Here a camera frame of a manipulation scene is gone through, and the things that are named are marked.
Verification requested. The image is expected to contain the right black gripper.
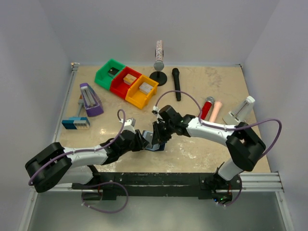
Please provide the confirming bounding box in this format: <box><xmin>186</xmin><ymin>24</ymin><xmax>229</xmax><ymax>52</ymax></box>
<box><xmin>152</xmin><ymin>119</ymin><xmax>175</xmax><ymax>144</ymax></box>

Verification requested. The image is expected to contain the blue leather card holder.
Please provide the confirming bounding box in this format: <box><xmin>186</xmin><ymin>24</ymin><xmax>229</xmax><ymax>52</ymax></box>
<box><xmin>146</xmin><ymin>143</ymin><xmax>166</xmax><ymax>152</ymax></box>

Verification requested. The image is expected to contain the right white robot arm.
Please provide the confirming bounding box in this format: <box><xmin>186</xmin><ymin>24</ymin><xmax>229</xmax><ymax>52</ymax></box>
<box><xmin>152</xmin><ymin>105</ymin><xmax>266</xmax><ymax>189</ymax></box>

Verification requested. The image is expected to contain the card stack in yellow bin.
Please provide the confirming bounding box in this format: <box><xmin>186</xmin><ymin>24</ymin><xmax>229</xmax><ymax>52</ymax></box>
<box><xmin>139</xmin><ymin>82</ymin><xmax>153</xmax><ymax>95</ymax></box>

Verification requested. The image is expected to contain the card stack in red bin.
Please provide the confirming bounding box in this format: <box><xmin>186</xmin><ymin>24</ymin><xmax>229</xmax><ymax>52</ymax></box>
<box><xmin>123</xmin><ymin>74</ymin><xmax>136</xmax><ymax>85</ymax></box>

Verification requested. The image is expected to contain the card stack in green bin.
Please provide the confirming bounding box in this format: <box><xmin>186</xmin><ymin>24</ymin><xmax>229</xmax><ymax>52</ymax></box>
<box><xmin>107</xmin><ymin>68</ymin><xmax>119</xmax><ymax>78</ymax></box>

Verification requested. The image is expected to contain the yellow plastic bin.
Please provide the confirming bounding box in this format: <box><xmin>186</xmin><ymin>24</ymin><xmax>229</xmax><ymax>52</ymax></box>
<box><xmin>125</xmin><ymin>75</ymin><xmax>158</xmax><ymax>109</ymax></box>

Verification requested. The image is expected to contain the red glitter microphone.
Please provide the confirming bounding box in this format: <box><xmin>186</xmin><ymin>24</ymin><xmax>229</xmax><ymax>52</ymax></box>
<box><xmin>200</xmin><ymin>96</ymin><xmax>214</xmax><ymax>120</ymax></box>

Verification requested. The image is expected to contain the black round microphone stand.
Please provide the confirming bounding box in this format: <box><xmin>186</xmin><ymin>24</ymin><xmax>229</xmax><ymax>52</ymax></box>
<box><xmin>150</xmin><ymin>71</ymin><xmax>167</xmax><ymax>86</ymax></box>

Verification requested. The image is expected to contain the red plastic bin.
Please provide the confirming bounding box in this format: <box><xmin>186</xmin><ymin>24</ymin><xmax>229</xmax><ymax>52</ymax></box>
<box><xmin>109</xmin><ymin>66</ymin><xmax>141</xmax><ymax>100</ymax></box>

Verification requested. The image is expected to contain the black handheld microphone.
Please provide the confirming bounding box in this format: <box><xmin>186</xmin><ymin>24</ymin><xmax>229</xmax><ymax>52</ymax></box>
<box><xmin>172</xmin><ymin>68</ymin><xmax>181</xmax><ymax>102</ymax></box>

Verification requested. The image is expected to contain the purple metronome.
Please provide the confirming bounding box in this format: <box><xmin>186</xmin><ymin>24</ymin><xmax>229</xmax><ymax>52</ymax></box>
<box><xmin>79</xmin><ymin>83</ymin><xmax>103</xmax><ymax>117</ymax></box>

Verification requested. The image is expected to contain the blue grey block tool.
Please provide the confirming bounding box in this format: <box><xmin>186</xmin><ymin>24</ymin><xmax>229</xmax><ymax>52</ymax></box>
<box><xmin>61</xmin><ymin>95</ymin><xmax>90</xmax><ymax>130</ymax></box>

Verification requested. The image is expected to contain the glitter microphone on stand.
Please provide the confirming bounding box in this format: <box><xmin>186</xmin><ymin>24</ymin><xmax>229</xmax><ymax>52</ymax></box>
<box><xmin>154</xmin><ymin>40</ymin><xmax>164</xmax><ymax>71</ymax></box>

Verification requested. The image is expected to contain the green plastic bin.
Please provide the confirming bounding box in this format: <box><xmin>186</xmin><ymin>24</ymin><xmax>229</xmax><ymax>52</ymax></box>
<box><xmin>94</xmin><ymin>59</ymin><xmax>125</xmax><ymax>90</ymax></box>

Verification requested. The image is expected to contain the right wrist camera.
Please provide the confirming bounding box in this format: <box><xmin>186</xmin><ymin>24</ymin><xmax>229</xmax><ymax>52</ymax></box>
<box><xmin>152</xmin><ymin>105</ymin><xmax>162</xmax><ymax>121</ymax></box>

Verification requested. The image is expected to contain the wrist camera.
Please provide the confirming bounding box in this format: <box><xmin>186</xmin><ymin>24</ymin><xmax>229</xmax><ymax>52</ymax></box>
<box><xmin>152</xmin><ymin>105</ymin><xmax>162</xmax><ymax>121</ymax></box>
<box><xmin>123</xmin><ymin>118</ymin><xmax>136</xmax><ymax>133</ymax></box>

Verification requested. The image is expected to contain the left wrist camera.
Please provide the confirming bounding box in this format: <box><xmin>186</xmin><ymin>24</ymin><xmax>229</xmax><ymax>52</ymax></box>
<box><xmin>123</xmin><ymin>118</ymin><xmax>136</xmax><ymax>133</ymax></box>

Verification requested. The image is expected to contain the base left purple cable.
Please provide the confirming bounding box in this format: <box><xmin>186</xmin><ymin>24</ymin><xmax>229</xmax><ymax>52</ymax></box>
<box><xmin>81</xmin><ymin>180</ymin><xmax>129</xmax><ymax>213</ymax></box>

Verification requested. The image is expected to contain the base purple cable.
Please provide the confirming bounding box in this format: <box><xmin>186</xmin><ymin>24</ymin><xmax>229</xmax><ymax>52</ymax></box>
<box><xmin>215</xmin><ymin>177</ymin><xmax>244</xmax><ymax>207</ymax></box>
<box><xmin>81</xmin><ymin>180</ymin><xmax>129</xmax><ymax>213</ymax></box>

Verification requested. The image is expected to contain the base right purple cable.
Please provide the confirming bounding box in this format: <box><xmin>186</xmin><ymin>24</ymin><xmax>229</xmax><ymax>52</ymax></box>
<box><xmin>215</xmin><ymin>177</ymin><xmax>244</xmax><ymax>207</ymax></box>

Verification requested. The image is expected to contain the aluminium frame rail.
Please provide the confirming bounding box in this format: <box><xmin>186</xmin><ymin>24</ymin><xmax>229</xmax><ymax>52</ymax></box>
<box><xmin>18</xmin><ymin>63</ymin><xmax>80</xmax><ymax>231</ymax></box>

